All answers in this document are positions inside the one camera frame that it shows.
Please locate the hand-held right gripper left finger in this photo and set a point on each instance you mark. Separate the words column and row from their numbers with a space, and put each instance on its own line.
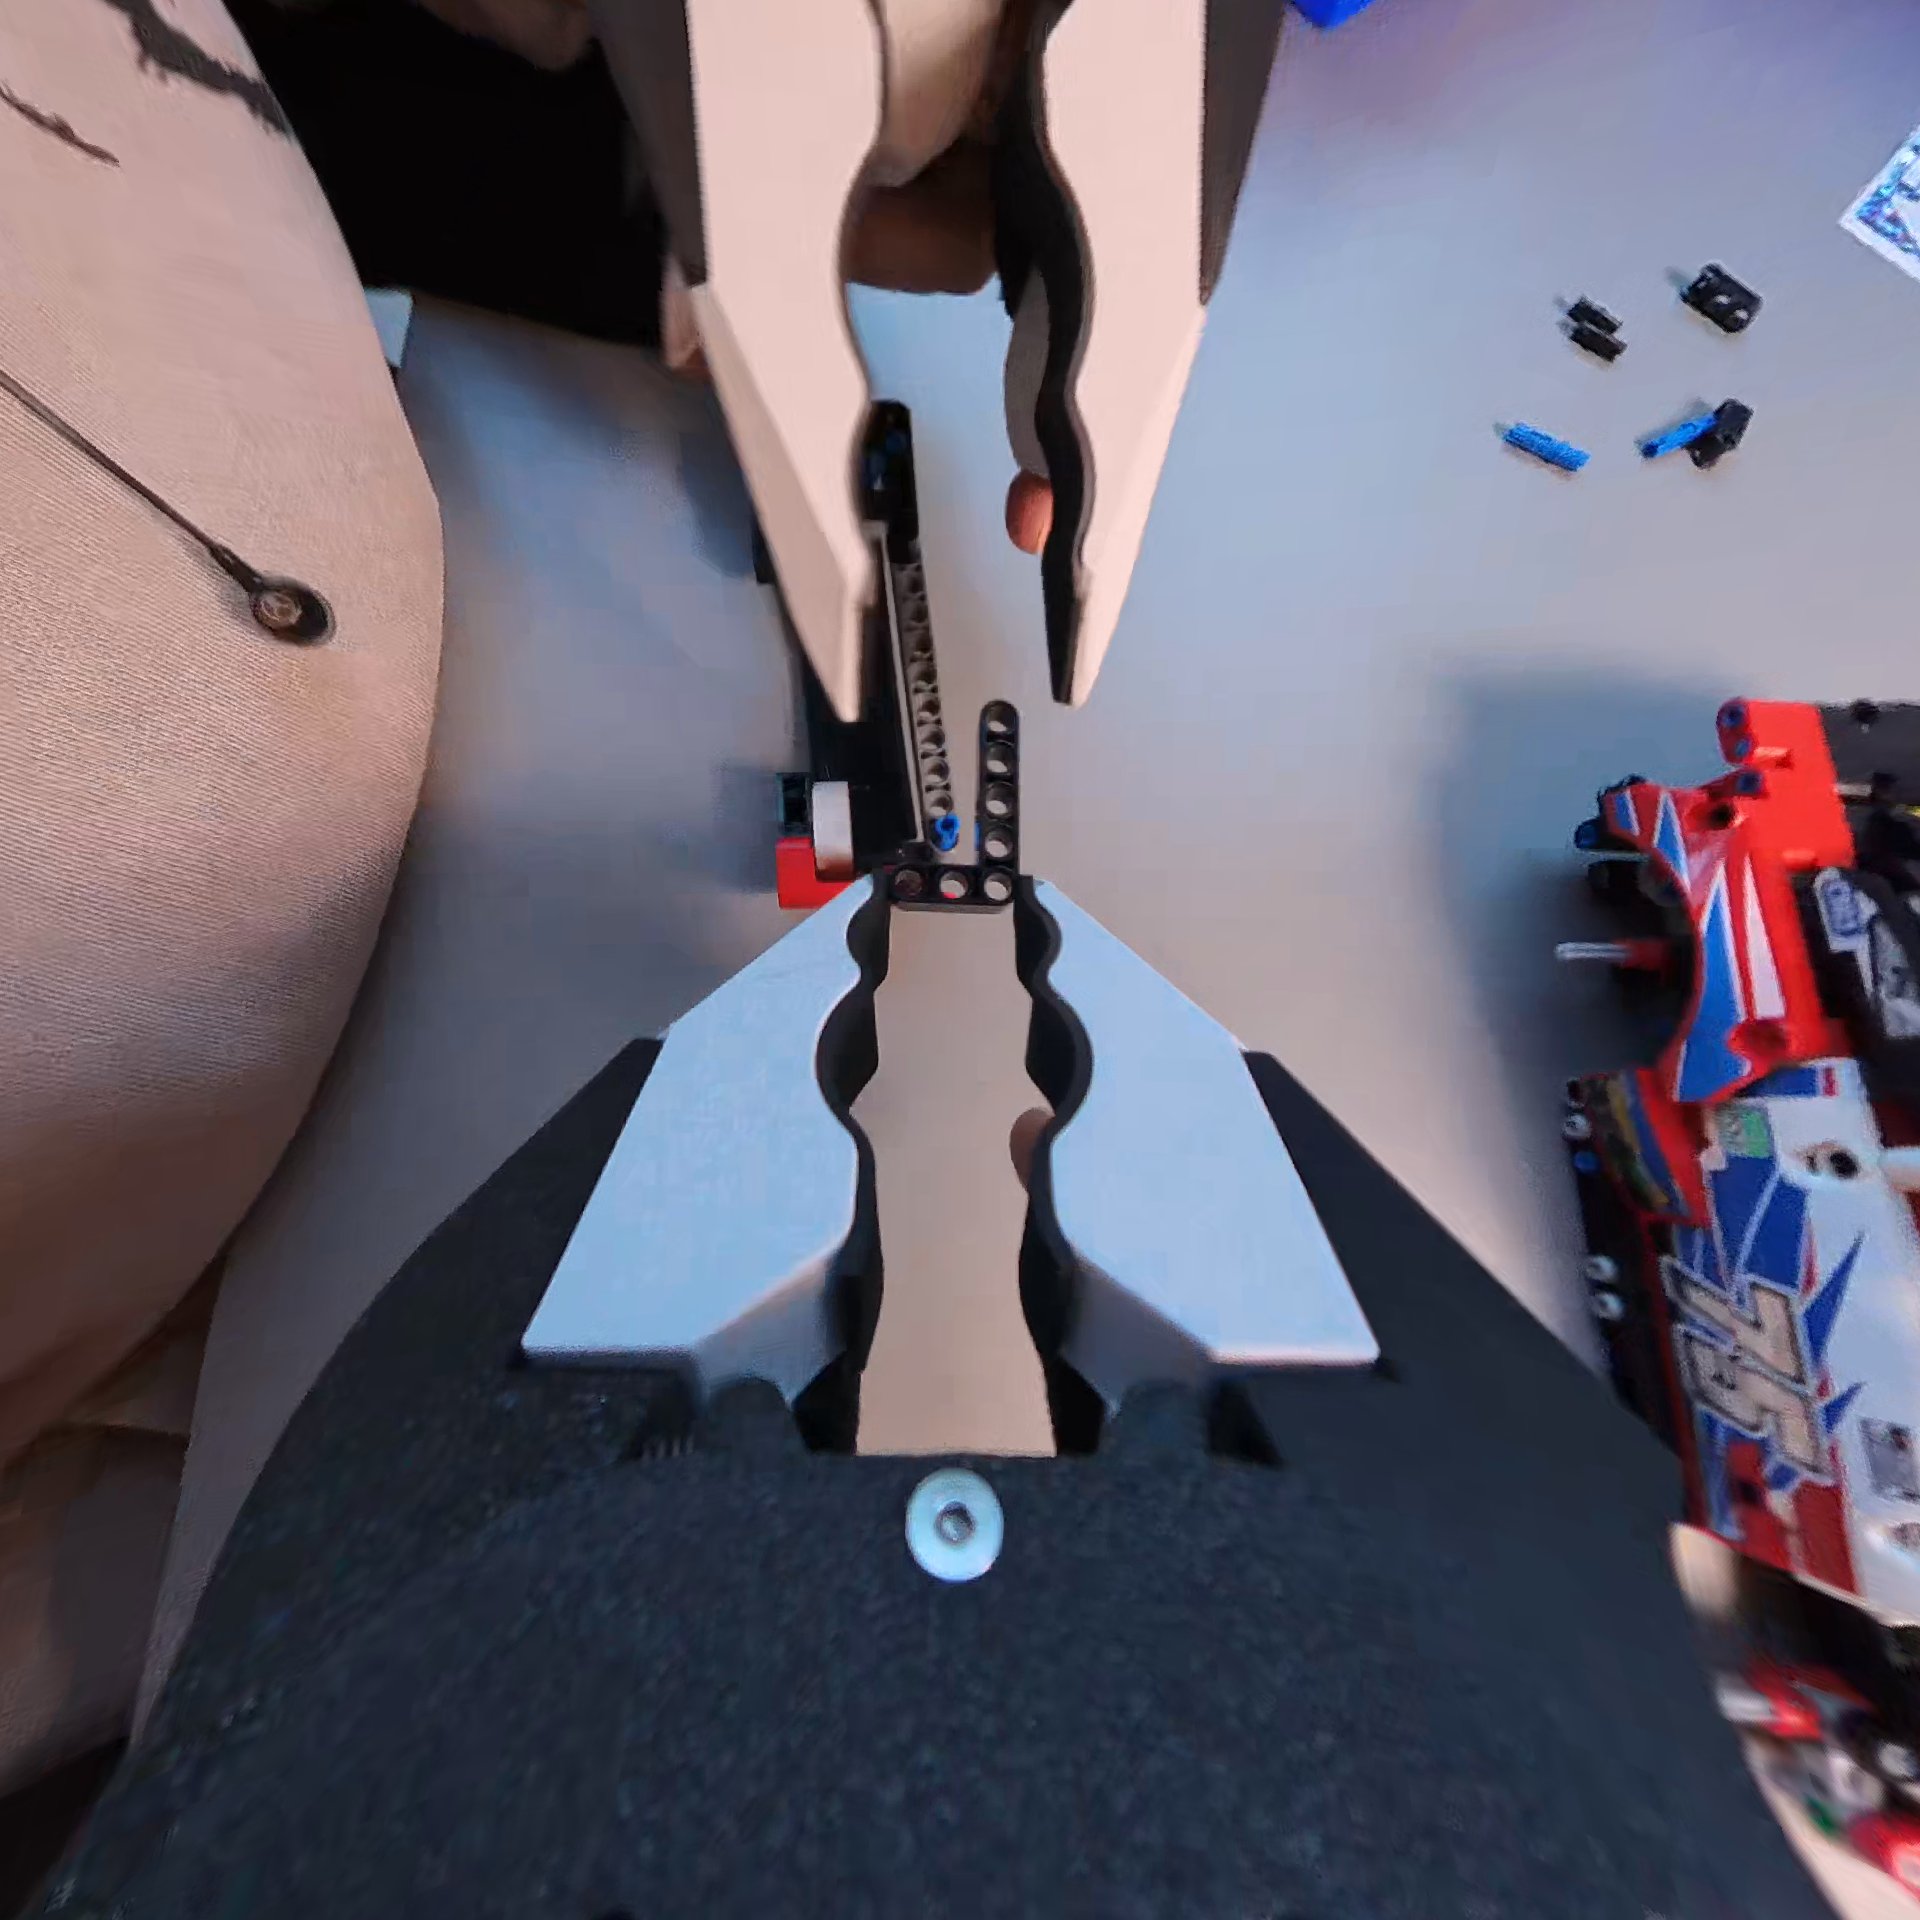
column 705, row 1200

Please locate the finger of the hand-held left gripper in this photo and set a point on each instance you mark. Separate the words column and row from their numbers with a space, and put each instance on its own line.
column 780, row 224
column 1142, row 224

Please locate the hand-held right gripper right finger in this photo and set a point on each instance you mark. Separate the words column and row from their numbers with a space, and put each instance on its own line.
column 1201, row 1215

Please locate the black lego pin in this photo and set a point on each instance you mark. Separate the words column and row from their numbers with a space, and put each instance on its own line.
column 1602, row 344
column 1590, row 317

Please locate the black L-shaped lego beam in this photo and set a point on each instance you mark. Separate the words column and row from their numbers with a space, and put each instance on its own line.
column 1001, row 780

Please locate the black lego frame assembly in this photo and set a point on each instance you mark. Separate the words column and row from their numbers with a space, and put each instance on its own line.
column 916, row 705

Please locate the black lego connector block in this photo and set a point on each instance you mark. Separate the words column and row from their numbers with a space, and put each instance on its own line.
column 1722, row 297

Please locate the red white blue lego car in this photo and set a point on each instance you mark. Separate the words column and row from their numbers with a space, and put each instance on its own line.
column 1769, row 1200

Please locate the black lego axle connector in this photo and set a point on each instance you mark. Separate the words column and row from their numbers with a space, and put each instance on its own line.
column 1722, row 432

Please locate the lego instruction booklet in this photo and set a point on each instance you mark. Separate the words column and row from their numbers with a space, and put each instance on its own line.
column 1892, row 210

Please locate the person's left hand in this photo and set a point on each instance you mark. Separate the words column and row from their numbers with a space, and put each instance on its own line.
column 915, row 240

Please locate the person's right hand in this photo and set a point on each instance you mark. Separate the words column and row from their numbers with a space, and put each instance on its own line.
column 1027, row 1149

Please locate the person's dark pants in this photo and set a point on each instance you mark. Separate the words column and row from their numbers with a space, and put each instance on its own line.
column 480, row 182

